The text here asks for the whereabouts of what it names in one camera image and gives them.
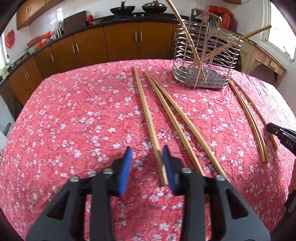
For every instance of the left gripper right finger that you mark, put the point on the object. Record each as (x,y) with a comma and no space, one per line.
(231,216)

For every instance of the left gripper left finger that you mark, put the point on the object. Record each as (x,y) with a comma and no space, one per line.
(63,218)

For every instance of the wooden chopstick single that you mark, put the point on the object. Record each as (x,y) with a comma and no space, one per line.
(152,132)

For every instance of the brown lower kitchen cabinets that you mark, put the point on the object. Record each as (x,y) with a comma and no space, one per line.
(110,43)

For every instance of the brown kitchen cabinets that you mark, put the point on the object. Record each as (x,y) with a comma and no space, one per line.
(110,43)
(31,10)

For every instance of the brown upper kitchen cabinets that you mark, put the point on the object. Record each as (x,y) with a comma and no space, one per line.
(31,10)

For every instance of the wooden chopstick right pair outer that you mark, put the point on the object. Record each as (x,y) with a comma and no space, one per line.
(253,120)

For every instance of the cream wooden side table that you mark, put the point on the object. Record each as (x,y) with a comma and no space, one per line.
(257,62)

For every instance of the pink floral tablecloth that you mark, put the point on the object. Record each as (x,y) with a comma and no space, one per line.
(78,122)

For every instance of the chopstick in holder leaning right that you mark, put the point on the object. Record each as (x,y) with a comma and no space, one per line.
(233,43)

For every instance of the red bag and bottles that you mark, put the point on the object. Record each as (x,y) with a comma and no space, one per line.
(228,20)

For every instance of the black lidded pot right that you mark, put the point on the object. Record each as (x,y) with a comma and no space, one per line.
(154,8)

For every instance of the dark wooden cutting board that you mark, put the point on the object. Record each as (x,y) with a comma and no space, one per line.
(75,22)

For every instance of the red sauce bottle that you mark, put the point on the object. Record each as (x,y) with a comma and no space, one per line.
(90,18)

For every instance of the black wok left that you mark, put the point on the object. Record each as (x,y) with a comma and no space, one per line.
(122,10)

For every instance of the steel wire utensil holder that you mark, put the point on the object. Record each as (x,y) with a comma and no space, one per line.
(199,35)

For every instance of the red plastic bag on wall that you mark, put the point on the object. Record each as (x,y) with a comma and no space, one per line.
(10,39)

